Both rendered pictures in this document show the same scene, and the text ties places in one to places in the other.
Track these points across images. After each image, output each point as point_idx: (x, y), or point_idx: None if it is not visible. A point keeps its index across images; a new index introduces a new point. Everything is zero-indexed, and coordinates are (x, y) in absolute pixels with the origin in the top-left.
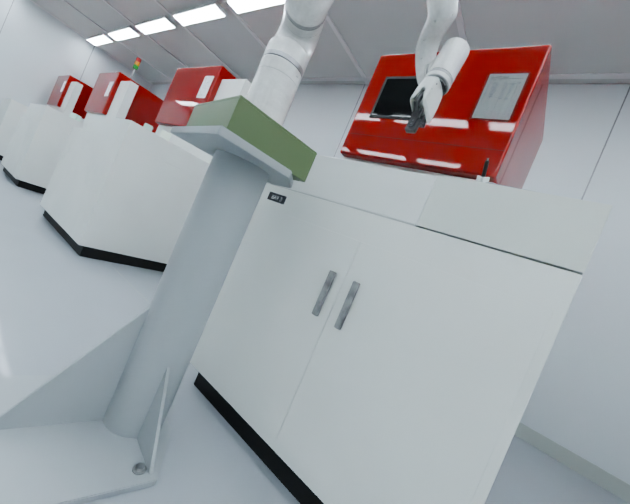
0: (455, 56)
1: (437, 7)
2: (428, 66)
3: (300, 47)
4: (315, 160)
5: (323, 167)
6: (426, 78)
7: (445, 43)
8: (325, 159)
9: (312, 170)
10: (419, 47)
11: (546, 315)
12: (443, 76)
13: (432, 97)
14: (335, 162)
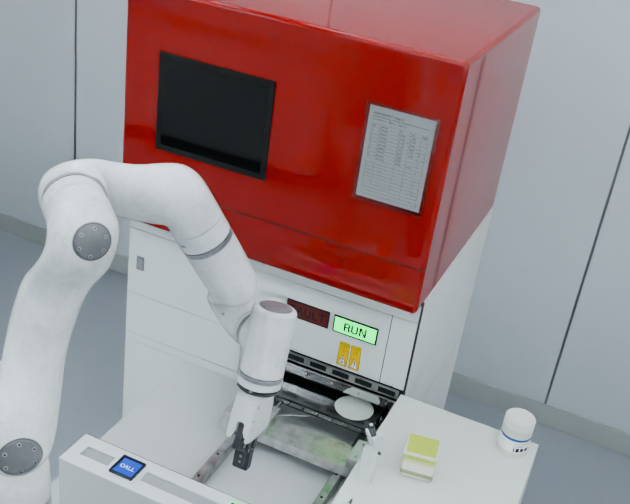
0: (275, 352)
1: (220, 301)
2: (238, 338)
3: (36, 490)
4: (110, 488)
5: (128, 503)
6: (240, 400)
7: (253, 317)
8: (126, 492)
9: (112, 503)
10: (213, 306)
11: None
12: (265, 392)
13: (258, 423)
14: (145, 502)
